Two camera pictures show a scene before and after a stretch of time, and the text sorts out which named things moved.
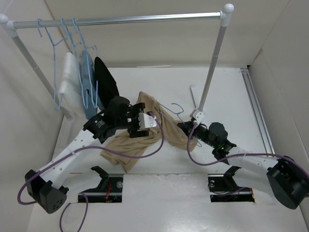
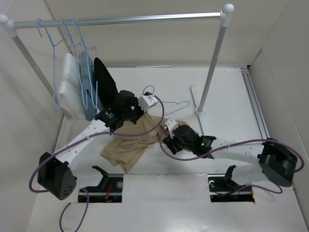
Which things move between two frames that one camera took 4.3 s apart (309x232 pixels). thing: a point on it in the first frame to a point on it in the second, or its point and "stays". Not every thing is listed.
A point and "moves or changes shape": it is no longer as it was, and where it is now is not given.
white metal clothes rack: (9, 26) stays
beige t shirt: (175, 133) moves or changes shape
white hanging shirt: (71, 89) stays
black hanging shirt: (106, 86) stays
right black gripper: (187, 126) to (170, 142)
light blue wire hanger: (178, 114) to (167, 102)
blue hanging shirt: (92, 105) stays
